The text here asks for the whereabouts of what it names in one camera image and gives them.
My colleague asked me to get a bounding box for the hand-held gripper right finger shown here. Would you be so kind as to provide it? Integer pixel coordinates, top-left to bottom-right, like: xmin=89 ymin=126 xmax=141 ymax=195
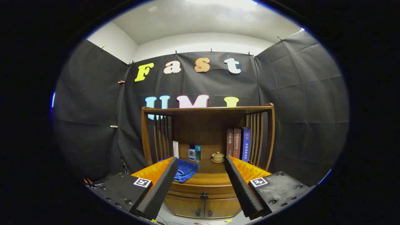
xmin=225 ymin=156 xmax=315 ymax=220

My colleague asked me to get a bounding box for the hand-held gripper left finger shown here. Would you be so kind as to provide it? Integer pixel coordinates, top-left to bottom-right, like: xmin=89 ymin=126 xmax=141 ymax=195
xmin=86 ymin=156 xmax=179 ymax=221

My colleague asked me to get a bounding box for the wooden drawer with black knob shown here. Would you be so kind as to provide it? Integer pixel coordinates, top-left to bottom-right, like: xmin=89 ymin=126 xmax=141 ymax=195
xmin=167 ymin=182 xmax=241 ymax=200

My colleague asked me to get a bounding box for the wooden cabinet door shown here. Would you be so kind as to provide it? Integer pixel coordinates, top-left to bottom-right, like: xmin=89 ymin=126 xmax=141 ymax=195
xmin=164 ymin=195 xmax=205 ymax=218
xmin=205 ymin=197 xmax=242 ymax=219

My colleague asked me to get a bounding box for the wooden countertop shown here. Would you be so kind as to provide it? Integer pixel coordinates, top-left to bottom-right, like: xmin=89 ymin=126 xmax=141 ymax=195
xmin=170 ymin=156 xmax=250 ymax=185

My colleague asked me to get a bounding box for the wooden cabinet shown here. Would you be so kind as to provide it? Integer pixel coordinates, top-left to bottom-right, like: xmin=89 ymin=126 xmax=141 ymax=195
xmin=141 ymin=103 xmax=275 ymax=219

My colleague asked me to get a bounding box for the folded blue towel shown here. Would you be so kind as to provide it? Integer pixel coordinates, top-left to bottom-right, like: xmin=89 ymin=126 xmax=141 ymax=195
xmin=159 ymin=157 xmax=199 ymax=183

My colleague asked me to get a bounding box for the blue book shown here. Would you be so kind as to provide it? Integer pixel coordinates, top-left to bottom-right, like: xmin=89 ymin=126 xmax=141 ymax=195
xmin=241 ymin=127 xmax=251 ymax=163

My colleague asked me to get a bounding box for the reddish brown book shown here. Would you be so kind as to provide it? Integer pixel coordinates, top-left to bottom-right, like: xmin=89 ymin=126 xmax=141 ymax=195
xmin=233 ymin=127 xmax=242 ymax=160

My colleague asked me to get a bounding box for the dark brown book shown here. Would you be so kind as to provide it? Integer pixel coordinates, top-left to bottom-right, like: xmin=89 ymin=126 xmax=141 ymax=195
xmin=227 ymin=128 xmax=234 ymax=157

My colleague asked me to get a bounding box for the black backdrop cloth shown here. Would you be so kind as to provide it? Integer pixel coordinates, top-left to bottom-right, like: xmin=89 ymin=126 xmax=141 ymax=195
xmin=52 ymin=30 xmax=349 ymax=188

